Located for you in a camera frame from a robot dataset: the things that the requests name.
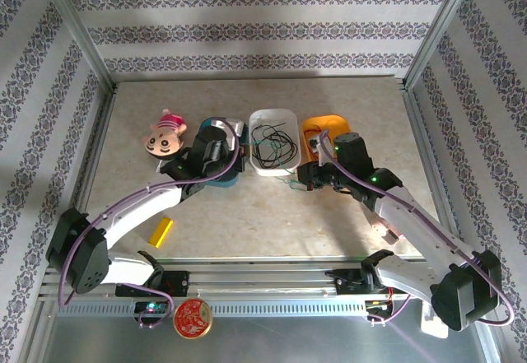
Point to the orange plastic bin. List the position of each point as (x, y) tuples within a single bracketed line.
[(325, 123)]

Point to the pink striped plush doll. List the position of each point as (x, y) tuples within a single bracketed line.
[(164, 142)]

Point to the yellow block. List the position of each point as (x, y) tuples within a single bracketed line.
[(161, 232)]

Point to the small circuit board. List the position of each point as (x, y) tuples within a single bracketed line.
[(376, 307), (151, 307)]

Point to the white plastic bracket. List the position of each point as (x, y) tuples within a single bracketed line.
[(430, 330)]

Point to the white plastic bin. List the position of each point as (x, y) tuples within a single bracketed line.
[(273, 118)]

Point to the small pink brown object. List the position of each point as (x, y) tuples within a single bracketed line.
[(387, 233)]

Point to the aluminium frame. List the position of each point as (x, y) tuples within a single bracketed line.
[(267, 273)]

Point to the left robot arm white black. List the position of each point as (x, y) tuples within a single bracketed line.
[(140, 210)]

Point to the teal plastic bin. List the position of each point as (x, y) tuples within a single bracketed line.
[(226, 182)]

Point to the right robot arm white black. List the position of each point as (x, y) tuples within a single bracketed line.
[(411, 223)]

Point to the red round tin lid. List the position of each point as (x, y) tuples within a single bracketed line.
[(192, 317)]

